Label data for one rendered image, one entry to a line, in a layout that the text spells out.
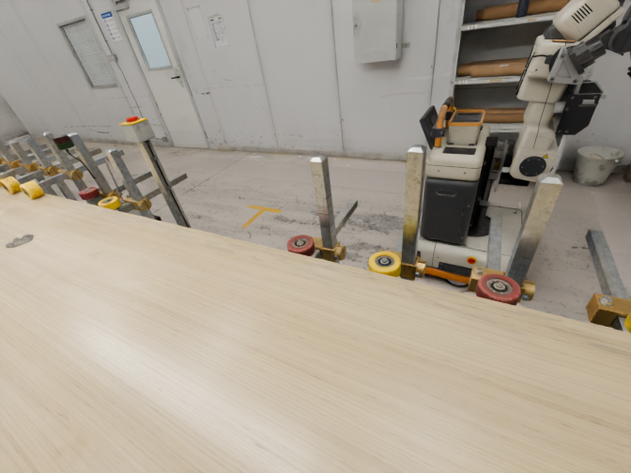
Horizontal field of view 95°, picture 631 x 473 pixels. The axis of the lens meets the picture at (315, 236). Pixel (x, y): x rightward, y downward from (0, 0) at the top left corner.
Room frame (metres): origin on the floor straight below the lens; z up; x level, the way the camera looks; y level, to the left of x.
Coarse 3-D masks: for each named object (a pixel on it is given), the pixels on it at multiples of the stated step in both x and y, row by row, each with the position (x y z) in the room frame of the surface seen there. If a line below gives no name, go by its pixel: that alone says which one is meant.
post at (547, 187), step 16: (544, 176) 0.47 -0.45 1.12; (560, 176) 0.47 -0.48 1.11; (544, 192) 0.46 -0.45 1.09; (528, 208) 0.48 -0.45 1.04; (544, 208) 0.45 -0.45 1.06; (528, 224) 0.46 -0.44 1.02; (544, 224) 0.45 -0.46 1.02; (528, 240) 0.45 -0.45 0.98; (512, 256) 0.48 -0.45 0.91; (528, 256) 0.45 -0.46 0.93; (512, 272) 0.46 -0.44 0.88
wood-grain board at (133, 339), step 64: (0, 192) 1.60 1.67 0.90; (0, 256) 0.90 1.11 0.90; (64, 256) 0.83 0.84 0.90; (128, 256) 0.76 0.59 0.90; (192, 256) 0.70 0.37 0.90; (256, 256) 0.65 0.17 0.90; (0, 320) 0.56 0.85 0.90; (64, 320) 0.53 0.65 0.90; (128, 320) 0.49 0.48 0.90; (192, 320) 0.46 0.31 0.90; (256, 320) 0.42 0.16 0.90; (320, 320) 0.40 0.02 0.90; (384, 320) 0.37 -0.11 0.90; (448, 320) 0.35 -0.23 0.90; (512, 320) 0.32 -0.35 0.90; (576, 320) 0.30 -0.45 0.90; (0, 384) 0.37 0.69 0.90; (64, 384) 0.35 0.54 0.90; (128, 384) 0.32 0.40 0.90; (192, 384) 0.30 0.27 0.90; (256, 384) 0.28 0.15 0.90; (320, 384) 0.26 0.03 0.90; (384, 384) 0.24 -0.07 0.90; (448, 384) 0.23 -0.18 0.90; (512, 384) 0.21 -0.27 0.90; (576, 384) 0.19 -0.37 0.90; (0, 448) 0.24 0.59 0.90; (64, 448) 0.23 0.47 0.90; (128, 448) 0.21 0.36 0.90; (192, 448) 0.20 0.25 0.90; (256, 448) 0.18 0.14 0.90; (320, 448) 0.17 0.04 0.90; (384, 448) 0.15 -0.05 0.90; (448, 448) 0.14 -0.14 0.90; (512, 448) 0.13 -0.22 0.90; (576, 448) 0.12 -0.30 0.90
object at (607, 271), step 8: (592, 232) 0.61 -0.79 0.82; (600, 232) 0.60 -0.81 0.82; (592, 240) 0.58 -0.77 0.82; (600, 240) 0.57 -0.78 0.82; (592, 248) 0.56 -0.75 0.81; (600, 248) 0.54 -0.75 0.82; (608, 248) 0.54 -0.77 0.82; (592, 256) 0.54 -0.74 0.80; (600, 256) 0.51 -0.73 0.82; (608, 256) 0.51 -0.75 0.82; (600, 264) 0.49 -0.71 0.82; (608, 264) 0.48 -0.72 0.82; (600, 272) 0.47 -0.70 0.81; (608, 272) 0.46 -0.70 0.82; (616, 272) 0.45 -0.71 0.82; (600, 280) 0.45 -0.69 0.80; (608, 280) 0.43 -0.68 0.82; (616, 280) 0.43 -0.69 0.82; (608, 288) 0.41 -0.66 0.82; (616, 288) 0.41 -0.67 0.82; (616, 296) 0.39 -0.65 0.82; (624, 296) 0.39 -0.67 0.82; (616, 320) 0.34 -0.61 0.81; (616, 328) 0.32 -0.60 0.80; (624, 328) 0.31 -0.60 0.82
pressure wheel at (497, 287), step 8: (480, 280) 0.43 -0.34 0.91; (488, 280) 0.43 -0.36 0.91; (496, 280) 0.42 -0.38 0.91; (504, 280) 0.42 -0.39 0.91; (512, 280) 0.41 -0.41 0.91; (480, 288) 0.41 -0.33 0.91; (488, 288) 0.40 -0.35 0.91; (496, 288) 0.40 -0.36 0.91; (504, 288) 0.40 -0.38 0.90; (512, 288) 0.39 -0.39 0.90; (480, 296) 0.40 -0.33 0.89; (488, 296) 0.38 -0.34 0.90; (496, 296) 0.38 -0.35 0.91; (504, 296) 0.38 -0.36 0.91; (512, 296) 0.37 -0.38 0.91; (512, 304) 0.36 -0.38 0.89
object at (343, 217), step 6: (348, 204) 0.99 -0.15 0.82; (354, 204) 0.99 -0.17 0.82; (342, 210) 0.95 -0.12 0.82; (348, 210) 0.94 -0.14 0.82; (354, 210) 0.98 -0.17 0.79; (342, 216) 0.91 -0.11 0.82; (348, 216) 0.94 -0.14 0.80; (336, 222) 0.87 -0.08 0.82; (342, 222) 0.88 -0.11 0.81; (336, 228) 0.84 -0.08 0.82; (336, 234) 0.84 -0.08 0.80; (318, 252) 0.72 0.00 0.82; (318, 258) 0.72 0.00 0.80
